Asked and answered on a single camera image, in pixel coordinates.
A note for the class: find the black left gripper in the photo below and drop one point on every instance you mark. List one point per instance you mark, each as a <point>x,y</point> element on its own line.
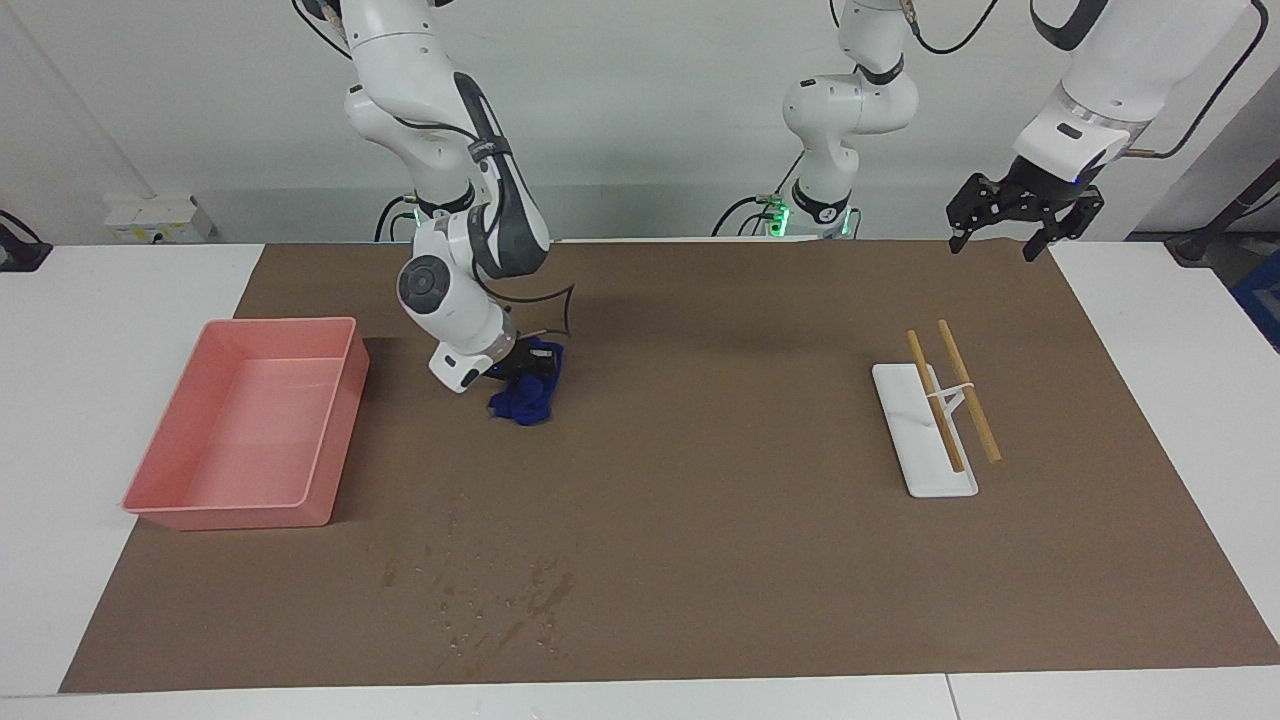
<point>1040,195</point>

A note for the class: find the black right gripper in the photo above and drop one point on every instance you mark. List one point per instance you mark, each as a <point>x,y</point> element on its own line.
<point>520,365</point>

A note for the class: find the blue towel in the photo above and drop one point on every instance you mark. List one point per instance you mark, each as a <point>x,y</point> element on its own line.
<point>525,405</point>

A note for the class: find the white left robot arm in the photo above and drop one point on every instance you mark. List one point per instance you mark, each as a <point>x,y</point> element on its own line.
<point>1130,70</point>

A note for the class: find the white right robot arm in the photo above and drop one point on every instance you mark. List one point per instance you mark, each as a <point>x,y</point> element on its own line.
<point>440,290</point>

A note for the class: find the white towel rack base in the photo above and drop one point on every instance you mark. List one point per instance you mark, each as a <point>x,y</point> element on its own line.
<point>920,440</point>

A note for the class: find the black stand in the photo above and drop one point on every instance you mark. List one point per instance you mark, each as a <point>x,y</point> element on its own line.
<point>1190,245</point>

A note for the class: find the wooden rack rod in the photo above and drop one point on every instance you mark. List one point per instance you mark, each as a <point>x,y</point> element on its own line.
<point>940,415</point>
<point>972,400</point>

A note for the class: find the brown table mat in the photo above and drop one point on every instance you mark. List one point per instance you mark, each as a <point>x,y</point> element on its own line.
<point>700,450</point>

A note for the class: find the blue crate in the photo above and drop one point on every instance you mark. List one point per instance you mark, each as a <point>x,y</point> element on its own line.
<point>1262,300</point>

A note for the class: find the pink plastic bin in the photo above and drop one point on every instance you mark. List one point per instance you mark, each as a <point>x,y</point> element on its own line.
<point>250,440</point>

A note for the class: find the black clamp device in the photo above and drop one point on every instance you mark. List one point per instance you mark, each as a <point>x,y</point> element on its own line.
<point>20,255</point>

